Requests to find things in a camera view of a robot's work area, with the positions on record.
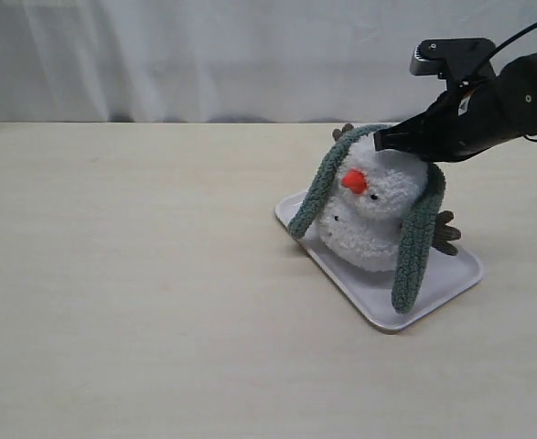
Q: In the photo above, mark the white plastic tray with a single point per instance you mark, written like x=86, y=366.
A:
x=446, y=278

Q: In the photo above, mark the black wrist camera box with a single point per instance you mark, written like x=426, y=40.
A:
x=457, y=61

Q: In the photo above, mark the white plush snowman toy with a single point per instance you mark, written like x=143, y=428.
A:
x=371, y=196

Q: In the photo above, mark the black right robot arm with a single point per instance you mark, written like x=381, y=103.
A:
x=516, y=88

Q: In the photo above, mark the green fluffy scarf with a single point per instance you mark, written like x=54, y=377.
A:
x=419, y=234

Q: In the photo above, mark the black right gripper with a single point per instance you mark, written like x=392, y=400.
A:
x=457, y=126

